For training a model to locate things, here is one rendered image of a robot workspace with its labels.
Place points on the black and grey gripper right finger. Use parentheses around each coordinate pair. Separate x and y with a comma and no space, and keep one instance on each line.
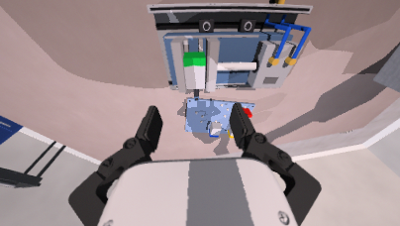
(301,190)

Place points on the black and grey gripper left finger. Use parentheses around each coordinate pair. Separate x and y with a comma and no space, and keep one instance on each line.
(89,199)

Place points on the white block with red end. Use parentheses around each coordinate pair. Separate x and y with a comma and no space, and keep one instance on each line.
(248,112)

